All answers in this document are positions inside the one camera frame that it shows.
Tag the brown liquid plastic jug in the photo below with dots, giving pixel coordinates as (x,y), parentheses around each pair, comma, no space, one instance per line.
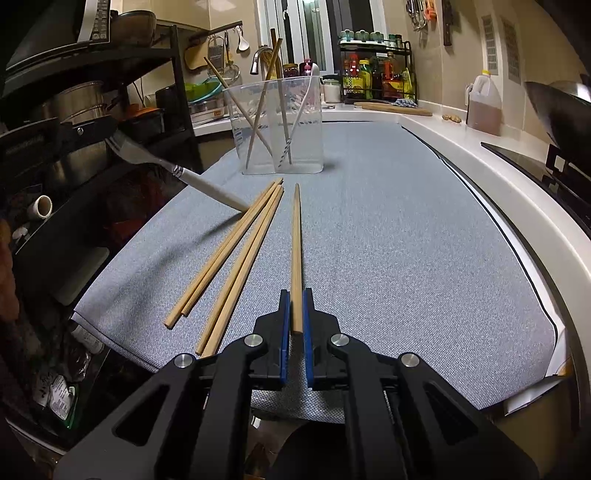
(484,105)

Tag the green plastic colander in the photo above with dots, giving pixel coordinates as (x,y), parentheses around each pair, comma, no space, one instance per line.
(202,91)

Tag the chrome kitchen faucet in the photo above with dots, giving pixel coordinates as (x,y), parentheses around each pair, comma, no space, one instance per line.
(261,61)

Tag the white handled metal fork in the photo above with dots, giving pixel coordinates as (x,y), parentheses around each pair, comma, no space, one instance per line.
(135,154)

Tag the black spice rack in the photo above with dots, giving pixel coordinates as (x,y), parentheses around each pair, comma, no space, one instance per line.
(377,70)

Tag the white striped ceramic spoon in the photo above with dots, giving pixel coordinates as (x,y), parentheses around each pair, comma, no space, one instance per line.
(311,73)

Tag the black microwave oven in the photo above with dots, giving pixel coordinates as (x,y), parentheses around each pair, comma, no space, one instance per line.
(61,27)

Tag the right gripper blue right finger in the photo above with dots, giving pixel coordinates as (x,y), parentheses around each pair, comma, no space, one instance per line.
(308,307)

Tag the round wooden cutting board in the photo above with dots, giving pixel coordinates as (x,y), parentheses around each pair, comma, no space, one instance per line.
(390,108)

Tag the person left hand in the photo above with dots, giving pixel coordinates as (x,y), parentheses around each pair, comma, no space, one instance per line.
(9,304)

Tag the grey table mat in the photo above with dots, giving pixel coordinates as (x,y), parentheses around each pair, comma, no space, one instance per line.
(397,245)

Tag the black gas stove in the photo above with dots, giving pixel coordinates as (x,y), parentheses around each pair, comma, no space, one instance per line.
(565,184)

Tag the black metal wok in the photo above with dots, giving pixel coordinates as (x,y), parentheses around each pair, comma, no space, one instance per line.
(566,118)

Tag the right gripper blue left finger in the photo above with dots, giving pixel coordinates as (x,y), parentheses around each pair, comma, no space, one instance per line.
(285,333)

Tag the clear plastic container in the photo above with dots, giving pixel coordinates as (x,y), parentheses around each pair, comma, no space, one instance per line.
(307,151)

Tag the black shelving rack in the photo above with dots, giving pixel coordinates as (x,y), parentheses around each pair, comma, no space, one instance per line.
(115,68)

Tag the large steel stock pot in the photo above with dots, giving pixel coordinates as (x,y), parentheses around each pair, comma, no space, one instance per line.
(80,107)

